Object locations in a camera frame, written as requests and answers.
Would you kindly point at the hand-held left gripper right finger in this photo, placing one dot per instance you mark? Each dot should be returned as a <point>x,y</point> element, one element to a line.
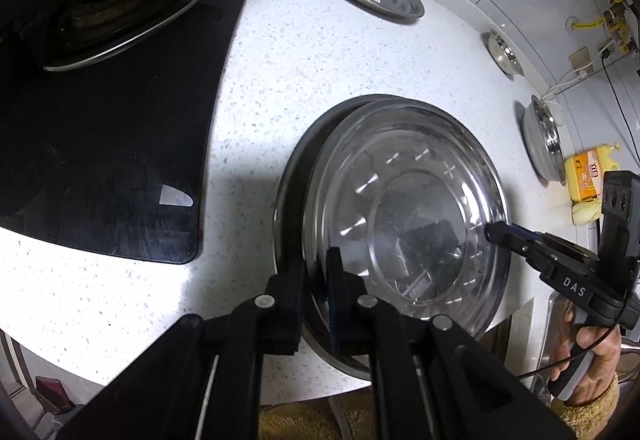
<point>336,320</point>

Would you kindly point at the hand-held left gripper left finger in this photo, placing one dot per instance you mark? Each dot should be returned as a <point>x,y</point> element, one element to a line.
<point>295,315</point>

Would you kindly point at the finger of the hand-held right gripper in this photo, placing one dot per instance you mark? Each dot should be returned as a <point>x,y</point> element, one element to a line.
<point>560,246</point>
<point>505,235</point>

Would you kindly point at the large steel plate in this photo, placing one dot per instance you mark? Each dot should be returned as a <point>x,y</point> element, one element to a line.
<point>290,220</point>
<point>400,180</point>

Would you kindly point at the large steel bowl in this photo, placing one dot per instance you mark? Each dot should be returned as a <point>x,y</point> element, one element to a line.
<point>542,139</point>

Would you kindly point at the small steel bowl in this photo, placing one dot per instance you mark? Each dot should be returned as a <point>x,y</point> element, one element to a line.
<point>502,52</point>

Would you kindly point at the person's right forearm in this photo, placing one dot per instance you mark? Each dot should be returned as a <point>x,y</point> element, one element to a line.
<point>595,415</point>

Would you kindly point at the person's right hand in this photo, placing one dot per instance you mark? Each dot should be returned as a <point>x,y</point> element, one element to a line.
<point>605,355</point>

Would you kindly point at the napa cabbage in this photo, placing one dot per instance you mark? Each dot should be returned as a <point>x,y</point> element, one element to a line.
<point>585,212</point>

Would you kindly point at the yellow detergent bottle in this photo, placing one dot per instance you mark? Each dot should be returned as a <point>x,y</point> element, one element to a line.
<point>585,174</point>

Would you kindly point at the person's fuzzy tan clothing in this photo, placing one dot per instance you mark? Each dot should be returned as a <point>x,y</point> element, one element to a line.
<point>300,420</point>

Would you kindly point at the water heater pipe fittings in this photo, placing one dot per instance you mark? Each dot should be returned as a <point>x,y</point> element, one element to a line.
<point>617,9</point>

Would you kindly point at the dark red box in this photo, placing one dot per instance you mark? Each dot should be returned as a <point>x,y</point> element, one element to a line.
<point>52,392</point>

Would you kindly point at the black glass stove top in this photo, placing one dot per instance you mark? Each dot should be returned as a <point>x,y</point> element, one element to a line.
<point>125,119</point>

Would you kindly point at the beige wall outlet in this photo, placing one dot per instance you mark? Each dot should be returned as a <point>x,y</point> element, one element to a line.
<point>581,59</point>

